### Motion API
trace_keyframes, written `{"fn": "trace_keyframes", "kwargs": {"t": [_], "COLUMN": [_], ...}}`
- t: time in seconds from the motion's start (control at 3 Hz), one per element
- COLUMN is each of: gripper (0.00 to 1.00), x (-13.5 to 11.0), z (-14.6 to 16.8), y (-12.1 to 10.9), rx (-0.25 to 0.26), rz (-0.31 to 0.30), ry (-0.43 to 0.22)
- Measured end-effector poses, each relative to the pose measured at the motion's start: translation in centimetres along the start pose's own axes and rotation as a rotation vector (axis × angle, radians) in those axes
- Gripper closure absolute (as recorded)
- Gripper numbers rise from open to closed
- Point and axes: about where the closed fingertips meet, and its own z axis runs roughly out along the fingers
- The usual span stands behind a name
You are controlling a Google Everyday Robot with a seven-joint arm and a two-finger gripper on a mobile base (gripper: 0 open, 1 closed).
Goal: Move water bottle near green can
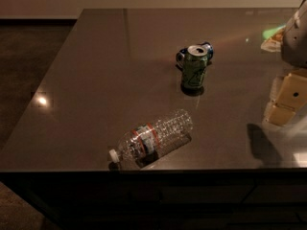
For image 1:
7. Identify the blue soda can lying down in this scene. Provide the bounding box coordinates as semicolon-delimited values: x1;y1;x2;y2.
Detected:
176;41;214;69

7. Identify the clear plastic water bottle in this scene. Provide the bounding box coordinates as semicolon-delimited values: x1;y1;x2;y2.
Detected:
108;109;193;170

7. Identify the green soda can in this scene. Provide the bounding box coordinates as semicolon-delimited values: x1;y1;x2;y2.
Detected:
181;45;208;90

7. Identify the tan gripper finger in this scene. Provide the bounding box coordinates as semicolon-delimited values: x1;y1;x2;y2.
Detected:
265;72;307;127

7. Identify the dark cabinet with drawers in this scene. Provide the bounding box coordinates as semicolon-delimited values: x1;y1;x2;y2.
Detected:
1;169;307;230

